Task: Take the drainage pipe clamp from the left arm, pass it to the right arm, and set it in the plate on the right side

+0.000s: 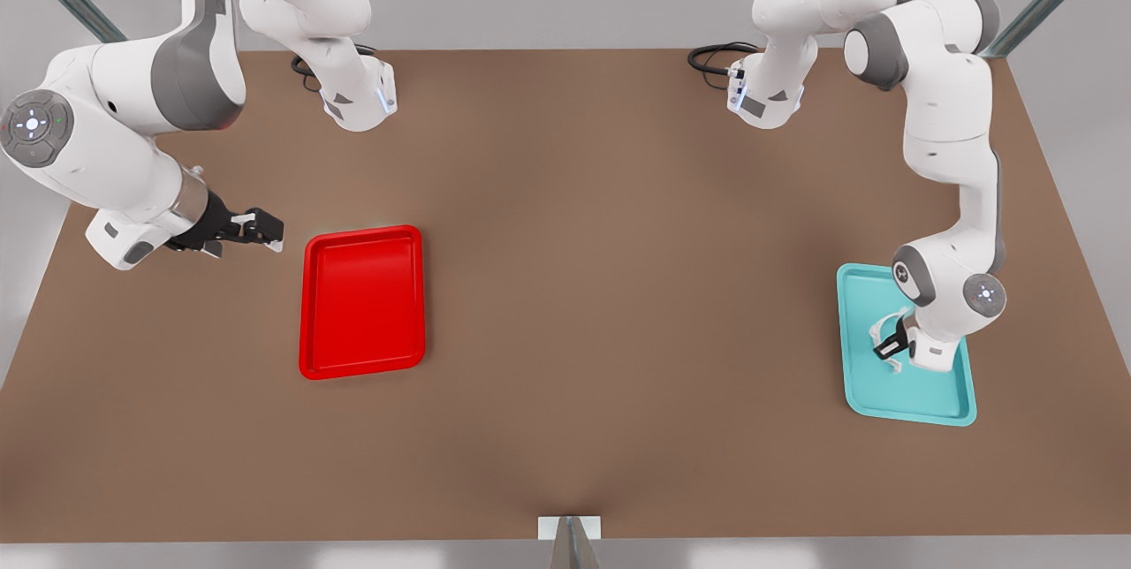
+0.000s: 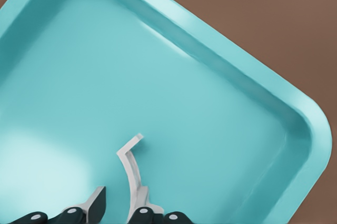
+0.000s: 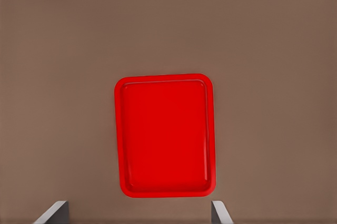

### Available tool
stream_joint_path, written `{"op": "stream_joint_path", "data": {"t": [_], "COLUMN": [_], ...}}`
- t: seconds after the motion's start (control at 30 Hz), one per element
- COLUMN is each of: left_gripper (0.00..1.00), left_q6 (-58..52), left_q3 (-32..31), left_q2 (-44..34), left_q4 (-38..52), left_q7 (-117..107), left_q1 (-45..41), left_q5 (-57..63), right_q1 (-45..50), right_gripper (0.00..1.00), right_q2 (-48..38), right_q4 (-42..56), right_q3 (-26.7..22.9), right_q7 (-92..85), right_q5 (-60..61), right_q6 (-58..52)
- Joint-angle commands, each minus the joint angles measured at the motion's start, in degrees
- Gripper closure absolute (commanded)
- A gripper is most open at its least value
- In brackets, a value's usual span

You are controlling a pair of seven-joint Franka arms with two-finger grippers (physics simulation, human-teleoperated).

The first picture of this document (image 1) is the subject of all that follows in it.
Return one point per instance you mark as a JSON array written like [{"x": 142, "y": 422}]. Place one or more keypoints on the white drainage pipe clamp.
[{"x": 884, "y": 324}]

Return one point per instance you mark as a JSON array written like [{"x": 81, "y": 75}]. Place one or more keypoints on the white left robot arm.
[{"x": 950, "y": 118}]

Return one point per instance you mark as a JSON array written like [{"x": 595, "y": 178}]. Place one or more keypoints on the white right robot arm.
[{"x": 106, "y": 110}]

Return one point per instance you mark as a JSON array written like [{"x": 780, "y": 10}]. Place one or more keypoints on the teal rectangular tray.
[{"x": 901, "y": 397}]

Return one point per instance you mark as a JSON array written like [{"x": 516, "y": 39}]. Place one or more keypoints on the red rectangular tray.
[{"x": 362, "y": 302}]

